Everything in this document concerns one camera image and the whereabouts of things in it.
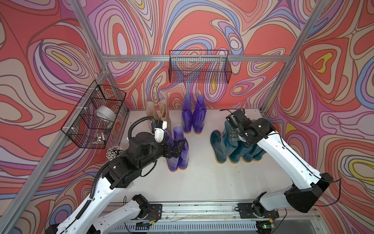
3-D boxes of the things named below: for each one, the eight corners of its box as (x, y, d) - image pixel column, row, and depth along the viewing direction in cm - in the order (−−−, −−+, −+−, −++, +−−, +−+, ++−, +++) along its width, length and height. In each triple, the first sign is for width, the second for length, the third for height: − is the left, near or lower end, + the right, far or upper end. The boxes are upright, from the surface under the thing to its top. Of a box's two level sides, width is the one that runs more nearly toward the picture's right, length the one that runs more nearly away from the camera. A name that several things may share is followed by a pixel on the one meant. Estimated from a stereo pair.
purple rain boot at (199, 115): (192, 136, 105) (193, 113, 86) (192, 119, 116) (193, 95, 97) (203, 136, 105) (206, 113, 86) (202, 119, 116) (204, 95, 97)
